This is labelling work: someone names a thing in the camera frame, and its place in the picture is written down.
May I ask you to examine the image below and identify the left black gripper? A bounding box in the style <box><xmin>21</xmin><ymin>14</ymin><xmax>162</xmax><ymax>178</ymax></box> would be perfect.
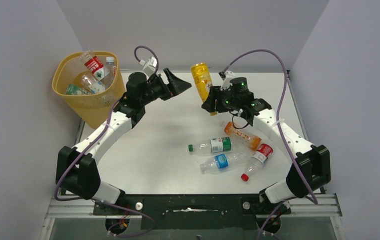
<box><xmin>140</xmin><ymin>68</ymin><xmax>191</xmax><ymax>106</ymax></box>

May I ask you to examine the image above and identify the yellow juice bottle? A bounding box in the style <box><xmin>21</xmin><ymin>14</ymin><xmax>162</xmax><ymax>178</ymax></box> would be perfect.
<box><xmin>190</xmin><ymin>62</ymin><xmax>213</xmax><ymax>103</ymax></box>

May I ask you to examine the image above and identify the green cap water bottle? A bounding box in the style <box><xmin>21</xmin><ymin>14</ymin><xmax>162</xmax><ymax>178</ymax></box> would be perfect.
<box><xmin>188</xmin><ymin>136</ymin><xmax>239</xmax><ymax>155</ymax></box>

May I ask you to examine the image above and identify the orange drink bottle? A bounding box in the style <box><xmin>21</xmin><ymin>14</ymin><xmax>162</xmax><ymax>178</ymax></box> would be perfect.
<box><xmin>220</xmin><ymin>121</ymin><xmax>262</xmax><ymax>151</ymax></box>

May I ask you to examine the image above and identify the blue label clear bottle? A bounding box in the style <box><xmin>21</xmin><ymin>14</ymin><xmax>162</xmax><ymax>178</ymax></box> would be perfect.
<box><xmin>199</xmin><ymin>151</ymin><xmax>251</xmax><ymax>175</ymax></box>

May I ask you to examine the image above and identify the red cap bottle corner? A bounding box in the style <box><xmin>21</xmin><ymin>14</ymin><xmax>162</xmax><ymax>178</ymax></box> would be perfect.
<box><xmin>80</xmin><ymin>51</ymin><xmax>110</xmax><ymax>81</ymax></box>

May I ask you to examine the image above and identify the green tea bottle table edge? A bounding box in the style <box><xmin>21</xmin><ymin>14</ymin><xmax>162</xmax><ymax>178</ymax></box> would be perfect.
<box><xmin>65</xmin><ymin>83</ymin><xmax>90</xmax><ymax>96</ymax></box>

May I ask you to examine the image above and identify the small blue label bottle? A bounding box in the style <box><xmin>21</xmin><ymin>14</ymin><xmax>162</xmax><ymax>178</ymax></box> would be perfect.
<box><xmin>104</xmin><ymin>56</ymin><xmax>116</xmax><ymax>89</ymax></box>

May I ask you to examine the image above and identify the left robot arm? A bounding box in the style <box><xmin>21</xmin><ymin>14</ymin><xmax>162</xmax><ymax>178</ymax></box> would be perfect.
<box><xmin>54</xmin><ymin>68</ymin><xmax>192</xmax><ymax>205</ymax></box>

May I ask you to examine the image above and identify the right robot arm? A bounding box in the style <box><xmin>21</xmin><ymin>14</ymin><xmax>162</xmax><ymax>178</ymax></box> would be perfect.
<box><xmin>202</xmin><ymin>77</ymin><xmax>331</xmax><ymax>214</ymax></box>

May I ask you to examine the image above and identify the yellow mesh waste bin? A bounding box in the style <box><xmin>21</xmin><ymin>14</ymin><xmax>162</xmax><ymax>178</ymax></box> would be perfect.
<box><xmin>52</xmin><ymin>51</ymin><xmax>125</xmax><ymax>129</ymax></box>

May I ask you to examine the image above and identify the red label bottle near right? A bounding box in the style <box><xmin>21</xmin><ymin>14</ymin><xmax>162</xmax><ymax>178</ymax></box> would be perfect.
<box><xmin>240</xmin><ymin>143</ymin><xmax>274</xmax><ymax>182</ymax></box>

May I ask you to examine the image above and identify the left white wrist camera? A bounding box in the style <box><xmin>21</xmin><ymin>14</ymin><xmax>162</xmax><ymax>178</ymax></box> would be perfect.
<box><xmin>139</xmin><ymin>56</ymin><xmax>157</xmax><ymax>77</ymax></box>

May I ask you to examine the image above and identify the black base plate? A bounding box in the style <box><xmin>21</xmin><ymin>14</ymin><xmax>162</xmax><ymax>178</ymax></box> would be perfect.
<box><xmin>93</xmin><ymin>193</ymin><xmax>291</xmax><ymax>234</ymax></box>

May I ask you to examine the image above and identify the aluminium rail frame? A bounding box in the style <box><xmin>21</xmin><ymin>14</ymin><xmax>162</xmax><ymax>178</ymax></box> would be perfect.
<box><xmin>39</xmin><ymin>193</ymin><xmax>347</xmax><ymax>240</ymax></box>

